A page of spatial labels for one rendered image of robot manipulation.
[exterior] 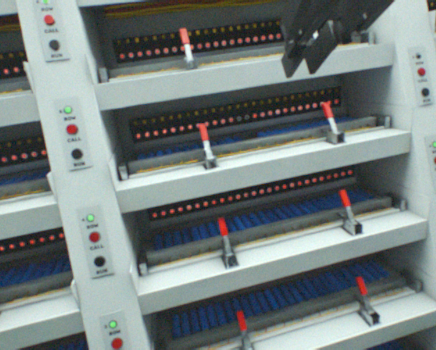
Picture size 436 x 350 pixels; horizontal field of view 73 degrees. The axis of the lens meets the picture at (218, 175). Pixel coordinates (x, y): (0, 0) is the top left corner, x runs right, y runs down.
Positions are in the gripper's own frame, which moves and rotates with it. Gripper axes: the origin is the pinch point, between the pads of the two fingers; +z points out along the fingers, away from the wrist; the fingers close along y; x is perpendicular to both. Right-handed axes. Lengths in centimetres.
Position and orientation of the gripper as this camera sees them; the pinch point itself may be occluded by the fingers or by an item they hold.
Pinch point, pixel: (307, 52)
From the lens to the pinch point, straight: 42.6
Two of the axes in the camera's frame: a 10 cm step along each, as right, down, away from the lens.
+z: -1.2, 2.2, 9.7
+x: -2.3, -9.5, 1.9
